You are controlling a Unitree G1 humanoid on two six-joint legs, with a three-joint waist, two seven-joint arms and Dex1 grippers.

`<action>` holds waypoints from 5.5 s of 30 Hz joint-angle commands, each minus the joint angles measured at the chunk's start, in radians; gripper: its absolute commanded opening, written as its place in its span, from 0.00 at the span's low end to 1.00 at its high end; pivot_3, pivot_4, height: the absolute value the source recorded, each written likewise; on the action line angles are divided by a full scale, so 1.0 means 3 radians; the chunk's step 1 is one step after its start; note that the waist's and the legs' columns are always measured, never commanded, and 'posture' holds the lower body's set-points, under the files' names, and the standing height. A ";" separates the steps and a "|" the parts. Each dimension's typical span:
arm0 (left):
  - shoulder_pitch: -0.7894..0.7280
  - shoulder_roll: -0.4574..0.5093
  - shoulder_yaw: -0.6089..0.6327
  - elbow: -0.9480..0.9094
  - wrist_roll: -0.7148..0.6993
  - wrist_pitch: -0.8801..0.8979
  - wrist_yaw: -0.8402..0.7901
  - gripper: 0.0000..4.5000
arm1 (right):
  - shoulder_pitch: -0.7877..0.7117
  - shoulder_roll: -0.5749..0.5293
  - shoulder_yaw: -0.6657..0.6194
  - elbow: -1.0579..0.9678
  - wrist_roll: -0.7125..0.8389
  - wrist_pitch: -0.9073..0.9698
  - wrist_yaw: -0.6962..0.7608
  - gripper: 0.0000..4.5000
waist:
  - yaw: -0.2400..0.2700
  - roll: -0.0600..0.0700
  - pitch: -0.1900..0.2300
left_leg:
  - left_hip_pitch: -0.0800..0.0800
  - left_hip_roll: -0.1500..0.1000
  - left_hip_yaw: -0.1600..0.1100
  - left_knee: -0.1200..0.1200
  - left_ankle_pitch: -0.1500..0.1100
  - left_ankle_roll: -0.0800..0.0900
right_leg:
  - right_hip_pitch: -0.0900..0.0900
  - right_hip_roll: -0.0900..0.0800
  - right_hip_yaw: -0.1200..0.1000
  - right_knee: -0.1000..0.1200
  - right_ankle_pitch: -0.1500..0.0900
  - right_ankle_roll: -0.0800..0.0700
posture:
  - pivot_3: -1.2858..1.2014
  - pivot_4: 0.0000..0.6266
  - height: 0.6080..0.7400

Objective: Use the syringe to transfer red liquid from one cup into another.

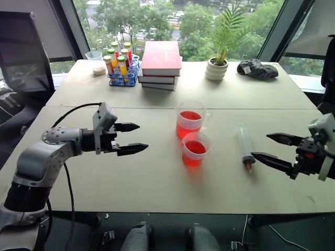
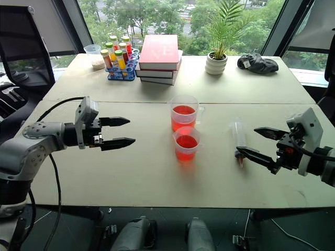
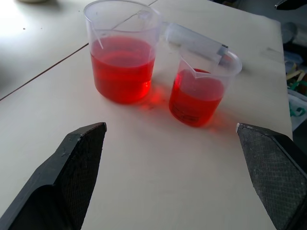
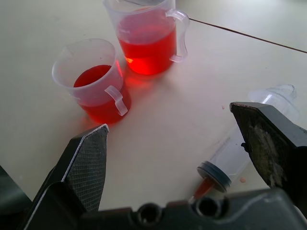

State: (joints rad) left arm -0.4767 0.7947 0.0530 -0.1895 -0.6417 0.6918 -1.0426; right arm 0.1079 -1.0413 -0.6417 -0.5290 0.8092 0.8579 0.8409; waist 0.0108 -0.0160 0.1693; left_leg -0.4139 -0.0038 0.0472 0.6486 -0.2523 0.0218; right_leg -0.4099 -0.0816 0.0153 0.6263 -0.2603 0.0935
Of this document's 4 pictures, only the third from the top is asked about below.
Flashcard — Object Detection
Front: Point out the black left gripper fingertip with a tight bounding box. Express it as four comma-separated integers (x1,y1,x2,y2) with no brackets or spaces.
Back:
274,0,307,11

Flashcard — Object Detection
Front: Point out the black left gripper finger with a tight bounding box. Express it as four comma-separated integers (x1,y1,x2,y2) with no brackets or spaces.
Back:
236,123,307,230
0,122,107,230

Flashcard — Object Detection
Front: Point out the clear plastic tube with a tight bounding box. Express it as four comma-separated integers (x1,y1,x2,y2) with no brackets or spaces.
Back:
161,22,231,67

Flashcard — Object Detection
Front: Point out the small beaker with red liquid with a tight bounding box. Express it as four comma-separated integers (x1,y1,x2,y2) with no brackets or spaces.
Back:
168,47,242,128

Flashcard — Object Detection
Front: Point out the large beaker with red liquid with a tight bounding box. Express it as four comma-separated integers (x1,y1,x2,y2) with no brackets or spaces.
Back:
83,0,164,104

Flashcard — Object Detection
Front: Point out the grey cylindrical container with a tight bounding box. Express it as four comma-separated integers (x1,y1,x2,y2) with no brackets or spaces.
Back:
282,22,307,45

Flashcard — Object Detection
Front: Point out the clear plastic bag with items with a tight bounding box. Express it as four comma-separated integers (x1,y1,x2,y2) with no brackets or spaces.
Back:
283,43,307,132

